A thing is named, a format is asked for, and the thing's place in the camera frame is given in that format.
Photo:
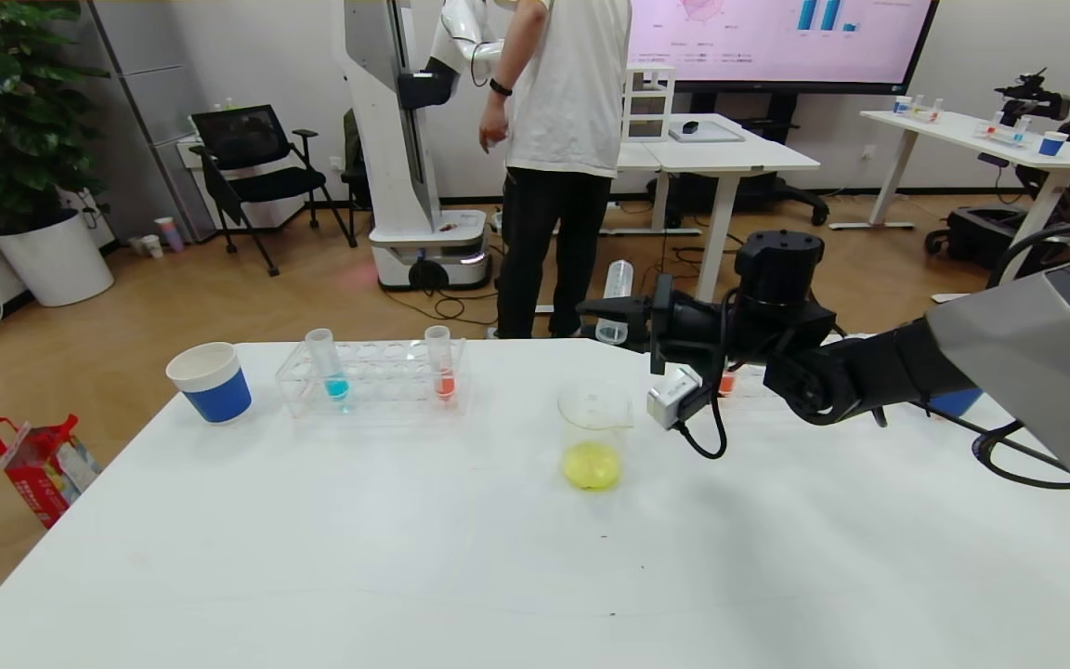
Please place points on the white drawer organizer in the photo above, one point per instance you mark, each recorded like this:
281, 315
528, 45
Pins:
651, 102

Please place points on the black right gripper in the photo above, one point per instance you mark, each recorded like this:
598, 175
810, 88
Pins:
658, 323

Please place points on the black office chair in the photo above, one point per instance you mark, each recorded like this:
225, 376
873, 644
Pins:
247, 153

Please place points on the long white desk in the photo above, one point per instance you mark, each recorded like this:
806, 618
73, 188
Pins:
962, 135

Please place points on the pink tumbler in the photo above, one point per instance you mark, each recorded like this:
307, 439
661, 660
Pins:
169, 234

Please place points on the blue pigment test tube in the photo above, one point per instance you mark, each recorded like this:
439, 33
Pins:
332, 381

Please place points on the clear glass beaker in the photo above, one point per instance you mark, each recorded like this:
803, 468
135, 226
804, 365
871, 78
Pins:
593, 460

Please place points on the white plant pot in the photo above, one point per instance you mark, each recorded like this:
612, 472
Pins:
57, 260

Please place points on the person in white shirt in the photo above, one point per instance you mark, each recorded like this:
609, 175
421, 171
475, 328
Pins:
563, 93

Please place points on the green potted plant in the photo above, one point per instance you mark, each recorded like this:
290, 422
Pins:
6, 102

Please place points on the grey flat tray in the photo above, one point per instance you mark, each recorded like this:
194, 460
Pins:
707, 132

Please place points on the small blue cup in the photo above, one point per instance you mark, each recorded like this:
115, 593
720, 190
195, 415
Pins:
1052, 142

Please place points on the yellow pigment test tube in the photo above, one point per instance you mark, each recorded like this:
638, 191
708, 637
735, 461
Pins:
616, 283

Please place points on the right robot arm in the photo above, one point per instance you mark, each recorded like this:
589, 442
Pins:
1037, 344

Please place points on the blue white paper cup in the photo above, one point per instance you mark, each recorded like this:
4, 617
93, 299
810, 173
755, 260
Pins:
958, 401
210, 395

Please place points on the clear acrylic tube rack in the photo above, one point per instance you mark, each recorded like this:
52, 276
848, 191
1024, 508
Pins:
753, 398
386, 381

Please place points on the grey cabinet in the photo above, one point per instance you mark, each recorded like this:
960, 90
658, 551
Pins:
154, 93

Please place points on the red gift bag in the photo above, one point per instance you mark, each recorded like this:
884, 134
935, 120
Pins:
38, 474

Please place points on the tall white robot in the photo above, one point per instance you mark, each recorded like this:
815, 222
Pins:
396, 139

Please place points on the small white cup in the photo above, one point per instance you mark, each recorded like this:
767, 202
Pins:
152, 246

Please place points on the black background robot arm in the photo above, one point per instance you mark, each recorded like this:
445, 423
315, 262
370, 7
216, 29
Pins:
1032, 93

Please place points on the wall display screen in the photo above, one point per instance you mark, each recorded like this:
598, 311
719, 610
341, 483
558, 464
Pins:
776, 37

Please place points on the red pigment test tube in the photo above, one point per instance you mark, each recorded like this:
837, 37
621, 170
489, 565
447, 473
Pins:
442, 376
728, 383

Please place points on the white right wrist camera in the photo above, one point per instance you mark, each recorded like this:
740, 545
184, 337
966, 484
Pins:
676, 398

